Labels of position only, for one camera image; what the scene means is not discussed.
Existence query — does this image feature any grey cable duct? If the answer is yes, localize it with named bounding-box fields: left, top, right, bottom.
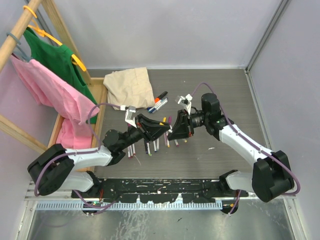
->
left=35, top=199, right=223, bottom=211

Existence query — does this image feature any wooden clothes rack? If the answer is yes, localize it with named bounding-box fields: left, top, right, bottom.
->
left=0, top=0, right=107, bottom=153

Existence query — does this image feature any blue end white marker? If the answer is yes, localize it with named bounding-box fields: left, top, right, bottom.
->
left=153, top=141, right=158, bottom=153

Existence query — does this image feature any beige folded cloth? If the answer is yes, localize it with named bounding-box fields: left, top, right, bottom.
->
left=103, top=67, right=155, bottom=109

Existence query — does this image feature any red cap white pen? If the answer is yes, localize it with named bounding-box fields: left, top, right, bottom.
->
left=132, top=144, right=136, bottom=155

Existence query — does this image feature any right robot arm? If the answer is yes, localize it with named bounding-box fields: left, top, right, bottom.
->
left=168, top=93, right=295, bottom=203

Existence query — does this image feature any dark blue cap marker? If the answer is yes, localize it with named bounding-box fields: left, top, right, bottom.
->
left=150, top=98, right=168, bottom=113

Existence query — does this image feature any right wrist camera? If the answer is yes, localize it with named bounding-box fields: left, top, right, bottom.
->
left=175, top=94, right=193, bottom=115

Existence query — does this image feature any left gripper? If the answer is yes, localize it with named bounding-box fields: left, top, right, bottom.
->
left=119, top=114, right=170, bottom=151

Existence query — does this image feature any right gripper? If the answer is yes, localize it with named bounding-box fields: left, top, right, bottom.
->
left=167, top=109, right=210, bottom=141

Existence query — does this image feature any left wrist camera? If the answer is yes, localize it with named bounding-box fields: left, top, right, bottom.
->
left=120, top=105, right=137, bottom=128

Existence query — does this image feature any lilac pen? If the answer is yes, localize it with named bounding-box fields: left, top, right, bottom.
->
left=163, top=134, right=168, bottom=146

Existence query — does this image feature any pink shirt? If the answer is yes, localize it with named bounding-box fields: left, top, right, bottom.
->
left=10, top=54, right=99, bottom=149

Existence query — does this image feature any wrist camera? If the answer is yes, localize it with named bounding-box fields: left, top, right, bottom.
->
left=120, top=105, right=137, bottom=128
left=175, top=94, right=193, bottom=115

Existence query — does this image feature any grey cap white marker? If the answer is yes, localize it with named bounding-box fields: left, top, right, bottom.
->
left=149, top=103, right=165, bottom=114

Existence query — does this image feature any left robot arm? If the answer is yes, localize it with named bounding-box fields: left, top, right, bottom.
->
left=27, top=114, right=170, bottom=198

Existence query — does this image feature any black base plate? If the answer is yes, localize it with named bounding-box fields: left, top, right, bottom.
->
left=80, top=178, right=238, bottom=204

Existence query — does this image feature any yellow hanger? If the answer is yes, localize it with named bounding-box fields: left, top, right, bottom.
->
left=23, top=5, right=87, bottom=72

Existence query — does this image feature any orange black highlighter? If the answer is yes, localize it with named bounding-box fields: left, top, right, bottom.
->
left=154, top=91, right=168, bottom=103

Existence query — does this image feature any green cap rainbow pen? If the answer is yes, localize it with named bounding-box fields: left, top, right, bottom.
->
left=147, top=142, right=152, bottom=156

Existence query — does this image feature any grey end white marker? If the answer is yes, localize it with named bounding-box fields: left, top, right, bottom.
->
left=156, top=138, right=160, bottom=152

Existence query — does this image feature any grey hanger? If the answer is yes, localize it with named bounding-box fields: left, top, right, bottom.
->
left=6, top=32, right=32, bottom=62

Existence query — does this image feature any green shirt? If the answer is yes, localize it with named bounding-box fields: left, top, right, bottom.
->
left=22, top=26, right=100, bottom=125

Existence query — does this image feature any teal cap white marker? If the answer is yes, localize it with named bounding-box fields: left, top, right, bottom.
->
left=155, top=97, right=168, bottom=107

